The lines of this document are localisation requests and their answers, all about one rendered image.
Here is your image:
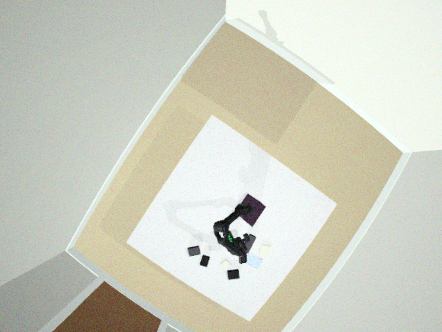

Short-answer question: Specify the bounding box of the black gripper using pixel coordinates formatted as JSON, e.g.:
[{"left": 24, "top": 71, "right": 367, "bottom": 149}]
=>
[{"left": 232, "top": 233, "right": 250, "bottom": 245}]

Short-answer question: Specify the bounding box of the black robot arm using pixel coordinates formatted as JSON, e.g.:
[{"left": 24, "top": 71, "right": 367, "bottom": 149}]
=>
[{"left": 213, "top": 204, "right": 254, "bottom": 264}]

